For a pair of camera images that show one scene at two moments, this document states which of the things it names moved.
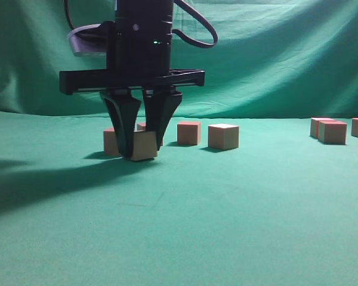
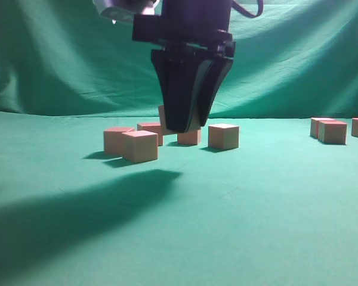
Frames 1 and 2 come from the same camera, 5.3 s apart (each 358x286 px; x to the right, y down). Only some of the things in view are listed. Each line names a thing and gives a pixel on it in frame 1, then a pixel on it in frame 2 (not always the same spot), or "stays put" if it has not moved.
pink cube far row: (314, 125) stays put
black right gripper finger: (125, 105) to (181, 72)
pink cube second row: (332, 132) stays put
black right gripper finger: (160, 105) to (216, 72)
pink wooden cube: (188, 133) stays put
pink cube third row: (144, 146) stays put
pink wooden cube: (110, 145) stays put
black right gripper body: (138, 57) to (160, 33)
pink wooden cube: (223, 136) stays put
